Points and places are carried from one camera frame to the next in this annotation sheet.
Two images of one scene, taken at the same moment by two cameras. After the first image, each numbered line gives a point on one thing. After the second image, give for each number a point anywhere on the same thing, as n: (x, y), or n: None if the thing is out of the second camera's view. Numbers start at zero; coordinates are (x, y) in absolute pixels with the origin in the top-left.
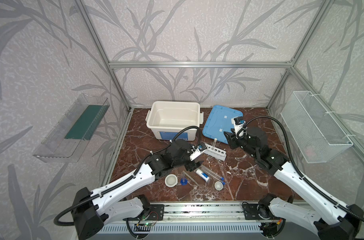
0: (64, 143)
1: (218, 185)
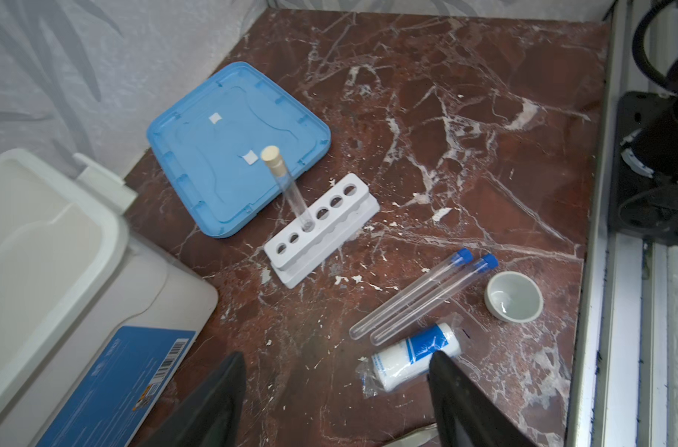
0: None
1: (513, 297)
